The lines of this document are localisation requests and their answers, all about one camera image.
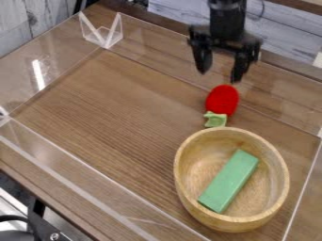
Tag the green rectangular block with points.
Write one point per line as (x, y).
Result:
(229, 181)

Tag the black metal table bracket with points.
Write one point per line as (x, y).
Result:
(44, 231)

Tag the red plush strawberry toy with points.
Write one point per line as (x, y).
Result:
(221, 104)

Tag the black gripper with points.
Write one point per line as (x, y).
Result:
(225, 33)

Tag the clear acrylic tray walls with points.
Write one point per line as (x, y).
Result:
(94, 119)

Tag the wooden bowl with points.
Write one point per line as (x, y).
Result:
(199, 159)

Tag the clear acrylic corner bracket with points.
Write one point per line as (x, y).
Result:
(102, 36)

